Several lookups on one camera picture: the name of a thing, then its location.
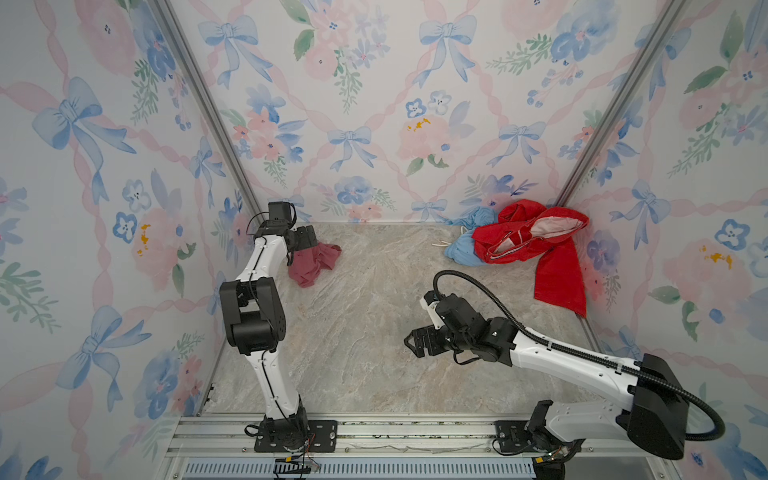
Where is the light blue cloth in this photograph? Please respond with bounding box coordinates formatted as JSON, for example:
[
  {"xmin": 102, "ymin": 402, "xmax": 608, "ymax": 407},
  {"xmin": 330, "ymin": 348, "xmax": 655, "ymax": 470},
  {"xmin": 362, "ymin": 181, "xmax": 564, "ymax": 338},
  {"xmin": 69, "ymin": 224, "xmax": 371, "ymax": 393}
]
[{"xmin": 444, "ymin": 206, "xmax": 498, "ymax": 267}]

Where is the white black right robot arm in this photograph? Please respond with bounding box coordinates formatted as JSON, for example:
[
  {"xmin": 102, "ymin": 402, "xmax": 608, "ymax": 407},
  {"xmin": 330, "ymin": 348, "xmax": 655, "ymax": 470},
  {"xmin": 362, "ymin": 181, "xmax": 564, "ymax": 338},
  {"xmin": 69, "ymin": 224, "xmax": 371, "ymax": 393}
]
[{"xmin": 404, "ymin": 291, "xmax": 690, "ymax": 460}]

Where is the aluminium corner post right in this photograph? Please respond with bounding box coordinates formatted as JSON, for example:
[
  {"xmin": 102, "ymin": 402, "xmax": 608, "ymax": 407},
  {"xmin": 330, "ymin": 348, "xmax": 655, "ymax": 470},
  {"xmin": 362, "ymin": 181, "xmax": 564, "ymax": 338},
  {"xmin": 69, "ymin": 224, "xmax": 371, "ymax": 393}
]
[{"xmin": 555, "ymin": 0, "xmax": 688, "ymax": 207}]

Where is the maroon cloth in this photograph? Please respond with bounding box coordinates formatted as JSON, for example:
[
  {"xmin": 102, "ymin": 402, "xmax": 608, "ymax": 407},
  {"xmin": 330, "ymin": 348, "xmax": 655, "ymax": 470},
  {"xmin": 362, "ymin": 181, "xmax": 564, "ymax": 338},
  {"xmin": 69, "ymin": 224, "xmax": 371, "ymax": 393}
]
[{"xmin": 288, "ymin": 243, "xmax": 342, "ymax": 288}]

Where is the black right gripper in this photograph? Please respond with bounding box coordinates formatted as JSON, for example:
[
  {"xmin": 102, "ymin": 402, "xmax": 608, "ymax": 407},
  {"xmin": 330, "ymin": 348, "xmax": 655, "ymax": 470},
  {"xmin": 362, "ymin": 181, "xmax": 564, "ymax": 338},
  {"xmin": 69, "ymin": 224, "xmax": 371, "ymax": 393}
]
[{"xmin": 401, "ymin": 326, "xmax": 474, "ymax": 361}]

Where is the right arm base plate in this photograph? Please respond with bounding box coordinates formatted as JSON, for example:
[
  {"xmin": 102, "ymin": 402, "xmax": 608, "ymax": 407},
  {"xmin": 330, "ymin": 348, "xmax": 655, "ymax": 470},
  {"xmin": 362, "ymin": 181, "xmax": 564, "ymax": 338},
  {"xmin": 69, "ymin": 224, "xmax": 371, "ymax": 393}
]
[{"xmin": 491, "ymin": 420, "xmax": 565, "ymax": 456}]

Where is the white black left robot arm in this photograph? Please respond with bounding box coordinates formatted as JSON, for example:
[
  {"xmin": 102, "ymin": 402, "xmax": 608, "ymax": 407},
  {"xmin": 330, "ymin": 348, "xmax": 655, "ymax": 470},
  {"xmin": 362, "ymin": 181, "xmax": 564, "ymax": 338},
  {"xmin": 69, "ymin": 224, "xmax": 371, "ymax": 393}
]
[{"xmin": 219, "ymin": 201, "xmax": 313, "ymax": 452}]

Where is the aluminium corner post left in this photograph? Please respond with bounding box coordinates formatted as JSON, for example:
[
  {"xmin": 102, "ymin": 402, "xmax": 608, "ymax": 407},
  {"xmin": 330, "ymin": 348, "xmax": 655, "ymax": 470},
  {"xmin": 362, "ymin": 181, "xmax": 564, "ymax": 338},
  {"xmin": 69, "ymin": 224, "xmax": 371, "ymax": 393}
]
[{"xmin": 148, "ymin": 0, "xmax": 268, "ymax": 220}]

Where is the black corrugated cable conduit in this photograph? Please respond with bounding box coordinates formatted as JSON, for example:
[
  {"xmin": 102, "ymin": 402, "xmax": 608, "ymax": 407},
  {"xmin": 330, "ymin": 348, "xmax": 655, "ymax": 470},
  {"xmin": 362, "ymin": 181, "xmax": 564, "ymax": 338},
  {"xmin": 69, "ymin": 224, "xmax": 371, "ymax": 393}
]
[{"xmin": 433, "ymin": 269, "xmax": 726, "ymax": 443}]

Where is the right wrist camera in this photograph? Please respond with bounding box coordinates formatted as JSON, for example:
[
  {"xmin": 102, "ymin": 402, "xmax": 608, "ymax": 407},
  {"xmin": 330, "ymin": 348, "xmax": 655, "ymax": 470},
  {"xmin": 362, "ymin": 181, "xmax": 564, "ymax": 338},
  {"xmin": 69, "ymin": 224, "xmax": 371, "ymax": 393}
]
[{"xmin": 419, "ymin": 290, "xmax": 444, "ymax": 330}]

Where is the aluminium corner post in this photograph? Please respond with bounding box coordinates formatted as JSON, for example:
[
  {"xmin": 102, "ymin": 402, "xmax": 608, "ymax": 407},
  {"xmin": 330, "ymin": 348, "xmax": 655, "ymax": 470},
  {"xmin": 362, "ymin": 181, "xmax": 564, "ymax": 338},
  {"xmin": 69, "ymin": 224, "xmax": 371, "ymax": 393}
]
[
  {"xmin": 148, "ymin": 0, "xmax": 268, "ymax": 220},
  {"xmin": 555, "ymin": 0, "xmax": 688, "ymax": 207}
]

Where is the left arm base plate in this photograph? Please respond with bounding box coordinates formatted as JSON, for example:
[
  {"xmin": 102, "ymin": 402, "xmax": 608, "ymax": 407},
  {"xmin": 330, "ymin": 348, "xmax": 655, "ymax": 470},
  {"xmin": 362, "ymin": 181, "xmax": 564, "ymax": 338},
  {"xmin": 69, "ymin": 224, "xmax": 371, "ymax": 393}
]
[{"xmin": 253, "ymin": 419, "xmax": 338, "ymax": 454}]

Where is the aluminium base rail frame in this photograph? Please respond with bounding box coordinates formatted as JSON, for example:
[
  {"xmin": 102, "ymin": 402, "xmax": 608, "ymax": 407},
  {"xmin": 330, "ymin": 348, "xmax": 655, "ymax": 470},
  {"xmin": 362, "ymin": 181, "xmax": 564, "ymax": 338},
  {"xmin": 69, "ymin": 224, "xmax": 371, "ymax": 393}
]
[{"xmin": 155, "ymin": 413, "xmax": 681, "ymax": 479}]

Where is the red hooded garment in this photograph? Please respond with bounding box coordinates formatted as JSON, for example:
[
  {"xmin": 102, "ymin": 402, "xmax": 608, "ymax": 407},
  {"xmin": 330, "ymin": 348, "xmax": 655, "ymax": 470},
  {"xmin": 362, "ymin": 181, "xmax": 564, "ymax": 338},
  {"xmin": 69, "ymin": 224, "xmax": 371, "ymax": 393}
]
[{"xmin": 472, "ymin": 200, "xmax": 590, "ymax": 317}]

